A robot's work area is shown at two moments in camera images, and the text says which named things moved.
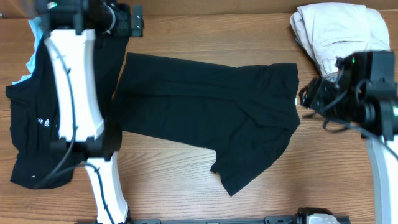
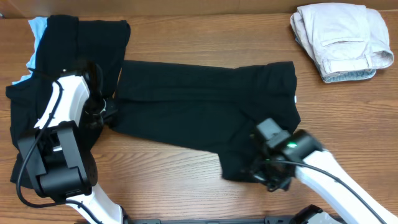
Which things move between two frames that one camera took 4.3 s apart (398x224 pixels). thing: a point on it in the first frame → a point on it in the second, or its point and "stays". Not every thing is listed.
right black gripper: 314,94 → 261,171
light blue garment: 38,28 stays
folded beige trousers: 328,31 stays
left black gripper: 136,21 → 101,111
